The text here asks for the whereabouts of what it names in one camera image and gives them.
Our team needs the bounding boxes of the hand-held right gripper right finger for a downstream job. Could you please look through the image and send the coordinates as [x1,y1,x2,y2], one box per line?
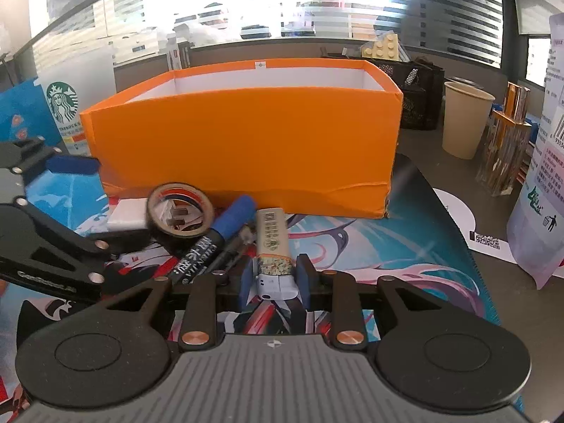
[295,253,459,353]

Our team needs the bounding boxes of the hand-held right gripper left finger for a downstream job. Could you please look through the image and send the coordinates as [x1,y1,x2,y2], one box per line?
[94,258,260,353]

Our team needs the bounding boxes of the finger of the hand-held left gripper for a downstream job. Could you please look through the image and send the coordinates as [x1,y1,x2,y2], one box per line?
[0,138,101,186]
[0,196,153,305]

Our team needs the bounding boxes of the white power adapter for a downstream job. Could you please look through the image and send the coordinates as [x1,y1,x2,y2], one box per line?
[107,200,188,232]

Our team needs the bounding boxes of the orange cardboard box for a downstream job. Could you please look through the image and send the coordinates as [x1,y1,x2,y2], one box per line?
[80,59,404,220]

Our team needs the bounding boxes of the black pen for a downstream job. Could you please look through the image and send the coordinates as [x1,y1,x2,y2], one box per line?
[200,222,258,280]

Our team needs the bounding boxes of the blue marker pen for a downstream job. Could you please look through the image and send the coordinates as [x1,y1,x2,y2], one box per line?
[170,196,257,285]

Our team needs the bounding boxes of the translucent plastic cup green logo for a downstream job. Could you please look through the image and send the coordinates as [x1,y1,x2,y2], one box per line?
[35,46,116,157]

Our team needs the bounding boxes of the blue paper bag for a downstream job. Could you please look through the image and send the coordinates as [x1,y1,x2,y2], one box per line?
[0,77,58,146]

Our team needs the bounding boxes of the black tape roll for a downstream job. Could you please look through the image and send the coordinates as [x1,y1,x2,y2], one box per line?
[147,182,216,256]

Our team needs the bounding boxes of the printed mouse mat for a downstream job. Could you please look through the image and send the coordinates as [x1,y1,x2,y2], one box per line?
[0,154,501,423]

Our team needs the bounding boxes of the black and white pen box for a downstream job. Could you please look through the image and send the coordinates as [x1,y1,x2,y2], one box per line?
[168,37,193,71]

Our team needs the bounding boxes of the round white paper sheet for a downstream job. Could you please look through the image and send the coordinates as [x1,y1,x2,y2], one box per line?
[433,187,518,266]

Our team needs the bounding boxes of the black mesh basket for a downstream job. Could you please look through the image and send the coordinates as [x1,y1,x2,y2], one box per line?
[324,52,446,131]

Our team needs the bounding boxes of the beige paper cup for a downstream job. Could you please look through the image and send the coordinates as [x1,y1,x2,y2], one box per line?
[442,80,496,160]

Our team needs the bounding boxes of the amber perfume bottle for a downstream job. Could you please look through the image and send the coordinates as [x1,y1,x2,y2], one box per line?
[475,81,532,197]

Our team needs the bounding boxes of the yellow building brick plate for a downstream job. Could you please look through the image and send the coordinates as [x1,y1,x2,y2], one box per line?
[360,34,403,60]

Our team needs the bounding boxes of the pale purple pouch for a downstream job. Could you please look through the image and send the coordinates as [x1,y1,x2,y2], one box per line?
[506,12,564,290]

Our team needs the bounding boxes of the striped glass partition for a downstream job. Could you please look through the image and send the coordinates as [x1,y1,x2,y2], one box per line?
[31,0,505,69]

